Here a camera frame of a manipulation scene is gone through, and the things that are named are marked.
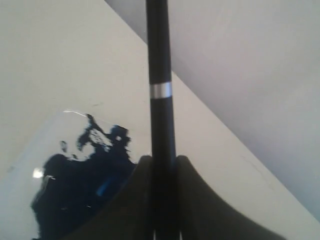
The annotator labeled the white square paint plate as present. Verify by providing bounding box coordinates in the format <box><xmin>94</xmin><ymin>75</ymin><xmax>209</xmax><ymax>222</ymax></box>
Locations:
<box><xmin>0</xmin><ymin>110</ymin><xmax>137</xmax><ymax>240</ymax></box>

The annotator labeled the black paintbrush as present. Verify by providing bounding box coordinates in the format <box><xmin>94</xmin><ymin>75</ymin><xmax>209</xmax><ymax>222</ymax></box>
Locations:
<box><xmin>145</xmin><ymin>0</ymin><xmax>180</xmax><ymax>240</ymax></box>

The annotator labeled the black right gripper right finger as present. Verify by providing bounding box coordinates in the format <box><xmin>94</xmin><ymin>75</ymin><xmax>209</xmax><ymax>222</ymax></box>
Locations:
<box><xmin>176</xmin><ymin>155</ymin><xmax>283</xmax><ymax>240</ymax></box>

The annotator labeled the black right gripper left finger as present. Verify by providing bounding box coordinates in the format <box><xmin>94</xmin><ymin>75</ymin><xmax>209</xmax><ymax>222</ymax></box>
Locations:
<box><xmin>64</xmin><ymin>155</ymin><xmax>154</xmax><ymax>240</ymax></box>

